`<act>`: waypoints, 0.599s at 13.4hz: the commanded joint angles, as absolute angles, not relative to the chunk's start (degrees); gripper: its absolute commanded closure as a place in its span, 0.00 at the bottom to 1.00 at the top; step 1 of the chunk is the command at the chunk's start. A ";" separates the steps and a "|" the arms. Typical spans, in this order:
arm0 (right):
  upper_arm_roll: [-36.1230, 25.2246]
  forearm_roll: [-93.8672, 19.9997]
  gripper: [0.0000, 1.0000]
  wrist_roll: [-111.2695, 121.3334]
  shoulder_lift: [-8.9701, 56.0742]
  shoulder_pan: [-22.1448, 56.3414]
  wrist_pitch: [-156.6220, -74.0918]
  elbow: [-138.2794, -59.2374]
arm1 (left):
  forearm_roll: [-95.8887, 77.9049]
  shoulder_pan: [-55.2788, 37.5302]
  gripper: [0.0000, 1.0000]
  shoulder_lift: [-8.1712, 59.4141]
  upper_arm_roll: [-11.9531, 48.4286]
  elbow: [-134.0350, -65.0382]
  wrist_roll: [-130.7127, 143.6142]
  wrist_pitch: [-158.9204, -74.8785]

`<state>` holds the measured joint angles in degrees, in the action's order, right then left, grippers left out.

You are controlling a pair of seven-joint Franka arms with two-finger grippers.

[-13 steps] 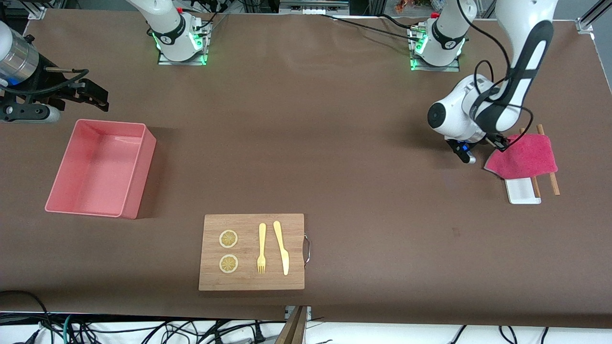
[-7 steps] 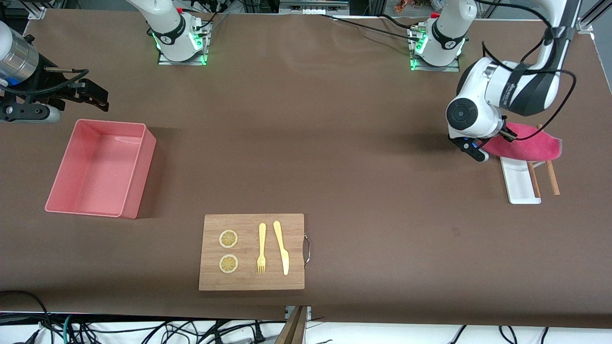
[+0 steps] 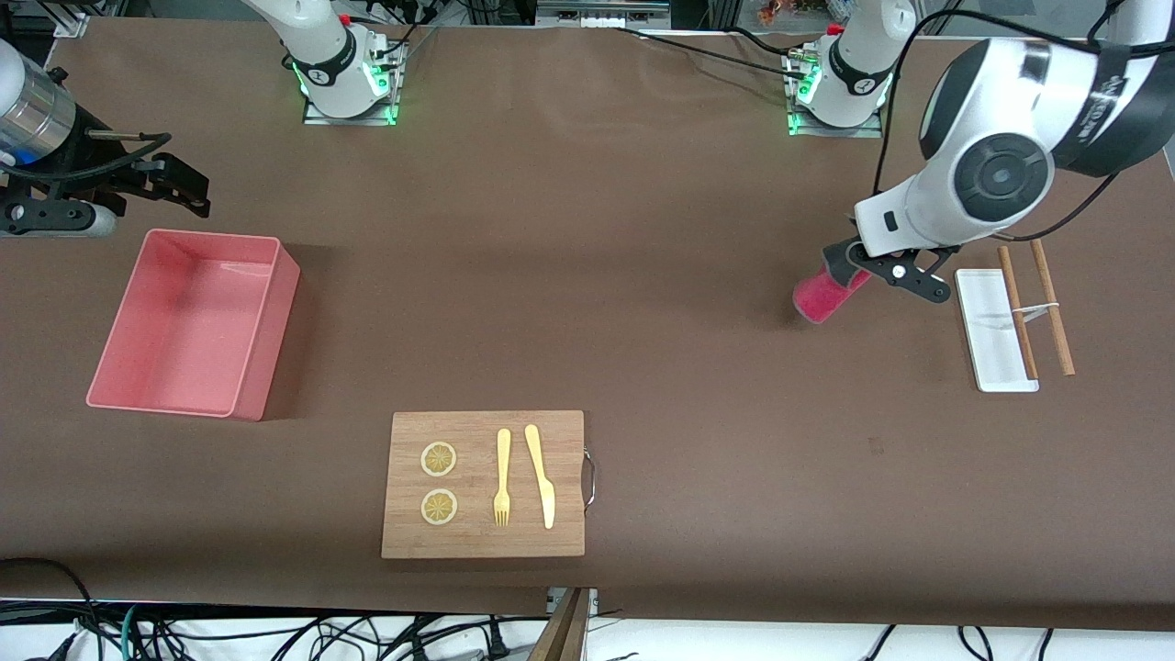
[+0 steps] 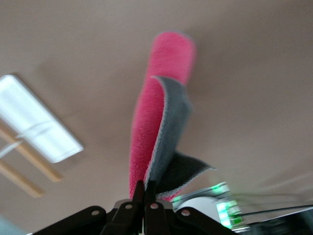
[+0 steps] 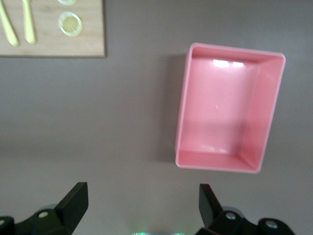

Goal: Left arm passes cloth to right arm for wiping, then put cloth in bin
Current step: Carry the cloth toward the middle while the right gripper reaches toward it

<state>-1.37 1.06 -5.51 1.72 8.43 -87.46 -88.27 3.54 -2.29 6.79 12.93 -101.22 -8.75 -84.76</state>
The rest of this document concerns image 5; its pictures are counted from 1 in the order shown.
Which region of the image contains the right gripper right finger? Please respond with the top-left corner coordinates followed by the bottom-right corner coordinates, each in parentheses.
top-left (195, 183), bottom-right (294, 235)

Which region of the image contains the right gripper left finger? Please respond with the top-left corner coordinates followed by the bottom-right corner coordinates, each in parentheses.
top-left (0, 182), bottom-right (89, 235)

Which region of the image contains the pink plastic bin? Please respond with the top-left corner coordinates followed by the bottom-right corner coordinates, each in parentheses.
top-left (175, 42), bottom-right (286, 174)

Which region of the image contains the bamboo cutting board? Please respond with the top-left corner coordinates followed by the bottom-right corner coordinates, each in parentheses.
top-left (0, 0), bottom-right (107, 59)

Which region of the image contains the yellow plastic fork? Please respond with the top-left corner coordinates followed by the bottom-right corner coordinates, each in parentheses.
top-left (21, 0), bottom-right (38, 45)

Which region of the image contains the yellow plastic knife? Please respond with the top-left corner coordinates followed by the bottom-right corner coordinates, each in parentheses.
top-left (0, 0), bottom-right (20, 47)

